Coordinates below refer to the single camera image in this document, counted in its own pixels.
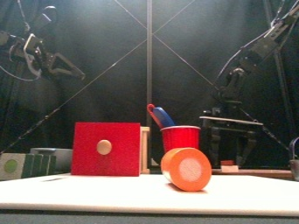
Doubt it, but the blue toy knife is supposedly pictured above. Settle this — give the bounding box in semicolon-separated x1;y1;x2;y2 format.
152;106;176;129

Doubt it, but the small red white toy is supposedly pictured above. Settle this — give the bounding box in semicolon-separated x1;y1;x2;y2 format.
219;159;239;173

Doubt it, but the red plastic cup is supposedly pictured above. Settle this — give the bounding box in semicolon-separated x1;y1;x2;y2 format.
160;125;201;154

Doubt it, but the orange toy carrot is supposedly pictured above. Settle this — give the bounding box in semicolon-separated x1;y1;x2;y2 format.
160;147;213;193

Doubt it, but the pinkish wooden tray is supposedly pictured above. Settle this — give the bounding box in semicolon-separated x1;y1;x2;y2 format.
211;168;295;179

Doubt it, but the red-fronted wooden drawer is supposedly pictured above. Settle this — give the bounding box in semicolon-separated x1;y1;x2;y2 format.
69;122;143;178

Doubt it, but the white cutting board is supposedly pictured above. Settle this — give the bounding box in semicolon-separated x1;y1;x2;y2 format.
0;172;299;218

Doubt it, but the green toy cucumber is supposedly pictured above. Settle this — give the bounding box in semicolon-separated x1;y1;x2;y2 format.
0;152;58;181

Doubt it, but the thin diagonal frame wire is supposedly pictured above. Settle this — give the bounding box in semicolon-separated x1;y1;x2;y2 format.
113;0;299;160
0;0;197;155

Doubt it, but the metal frame post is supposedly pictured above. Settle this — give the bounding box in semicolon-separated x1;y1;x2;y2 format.
145;0;155;130

